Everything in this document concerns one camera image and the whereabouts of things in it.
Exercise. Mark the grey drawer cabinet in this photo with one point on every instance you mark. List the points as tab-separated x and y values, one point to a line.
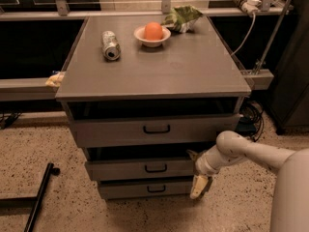
190	74

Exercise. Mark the white power strip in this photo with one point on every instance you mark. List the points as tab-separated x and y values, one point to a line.
249	7

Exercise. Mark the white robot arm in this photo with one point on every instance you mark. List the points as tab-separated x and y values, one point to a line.
290	204

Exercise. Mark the green chip bag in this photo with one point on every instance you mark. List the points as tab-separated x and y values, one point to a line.
181	19

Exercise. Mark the yellow sponge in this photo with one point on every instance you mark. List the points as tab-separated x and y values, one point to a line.
55	80

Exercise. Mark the crushed silver soda can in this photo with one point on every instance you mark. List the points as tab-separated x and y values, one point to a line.
110	46

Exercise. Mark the dark cabinet at right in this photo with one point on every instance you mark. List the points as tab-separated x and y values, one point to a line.
287	98

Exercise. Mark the grey bottom drawer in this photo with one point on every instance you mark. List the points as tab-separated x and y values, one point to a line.
145	188

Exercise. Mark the grey metal rail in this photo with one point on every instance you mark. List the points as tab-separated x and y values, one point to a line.
26	89

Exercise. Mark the small white bowl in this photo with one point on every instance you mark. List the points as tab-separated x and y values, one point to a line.
139	34

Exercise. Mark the grey top drawer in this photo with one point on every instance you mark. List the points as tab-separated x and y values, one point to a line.
150	131

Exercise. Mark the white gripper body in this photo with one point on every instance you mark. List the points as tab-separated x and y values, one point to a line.
202	167

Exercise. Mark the orange fruit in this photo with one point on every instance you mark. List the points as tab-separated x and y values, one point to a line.
153	31

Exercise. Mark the grey drawer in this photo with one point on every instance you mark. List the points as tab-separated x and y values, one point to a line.
150	131
130	169
145	188

